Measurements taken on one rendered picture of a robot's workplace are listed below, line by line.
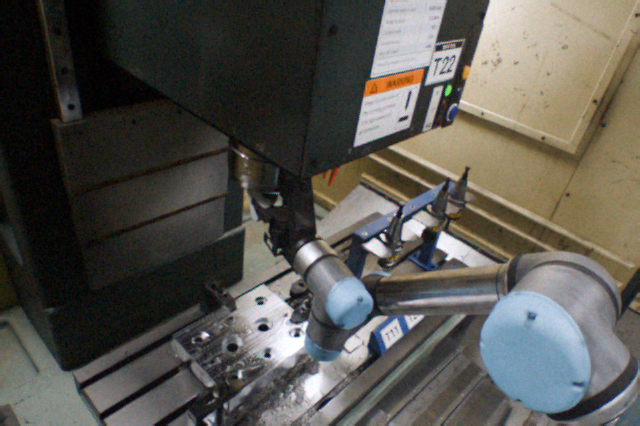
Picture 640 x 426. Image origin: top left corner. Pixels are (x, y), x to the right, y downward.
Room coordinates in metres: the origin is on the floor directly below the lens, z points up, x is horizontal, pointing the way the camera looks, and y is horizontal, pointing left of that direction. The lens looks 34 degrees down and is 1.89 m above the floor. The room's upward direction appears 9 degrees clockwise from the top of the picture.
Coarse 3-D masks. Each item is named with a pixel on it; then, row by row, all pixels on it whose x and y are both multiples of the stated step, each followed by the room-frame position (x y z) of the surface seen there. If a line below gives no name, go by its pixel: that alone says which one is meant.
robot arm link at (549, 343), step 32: (544, 288) 0.40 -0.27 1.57; (576, 288) 0.41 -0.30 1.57; (608, 288) 0.43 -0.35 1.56; (512, 320) 0.36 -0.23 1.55; (544, 320) 0.35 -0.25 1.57; (576, 320) 0.36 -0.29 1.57; (608, 320) 0.39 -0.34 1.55; (480, 352) 0.37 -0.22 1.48; (512, 352) 0.35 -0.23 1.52; (544, 352) 0.33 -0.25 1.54; (576, 352) 0.32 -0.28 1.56; (608, 352) 0.34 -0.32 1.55; (512, 384) 0.34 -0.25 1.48; (544, 384) 0.32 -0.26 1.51; (576, 384) 0.31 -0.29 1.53; (608, 384) 0.32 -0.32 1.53; (576, 416) 0.30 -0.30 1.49; (608, 416) 0.30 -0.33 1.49
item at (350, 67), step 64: (128, 0) 0.88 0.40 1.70; (192, 0) 0.75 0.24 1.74; (256, 0) 0.65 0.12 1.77; (320, 0) 0.58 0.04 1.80; (384, 0) 0.67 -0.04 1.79; (448, 0) 0.80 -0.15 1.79; (128, 64) 0.89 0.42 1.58; (192, 64) 0.75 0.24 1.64; (256, 64) 0.65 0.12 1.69; (320, 64) 0.58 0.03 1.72; (256, 128) 0.64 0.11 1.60; (320, 128) 0.60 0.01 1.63
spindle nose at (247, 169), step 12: (228, 144) 0.77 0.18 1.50; (228, 156) 0.77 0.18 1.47; (240, 156) 0.73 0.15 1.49; (252, 156) 0.72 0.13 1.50; (228, 168) 0.77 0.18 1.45; (240, 168) 0.73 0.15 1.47; (252, 168) 0.72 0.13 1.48; (264, 168) 0.72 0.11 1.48; (276, 168) 0.73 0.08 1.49; (240, 180) 0.74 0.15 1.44; (252, 180) 0.72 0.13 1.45; (264, 180) 0.72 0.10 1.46; (276, 180) 0.73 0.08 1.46; (264, 192) 0.72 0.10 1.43; (276, 192) 0.73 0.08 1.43
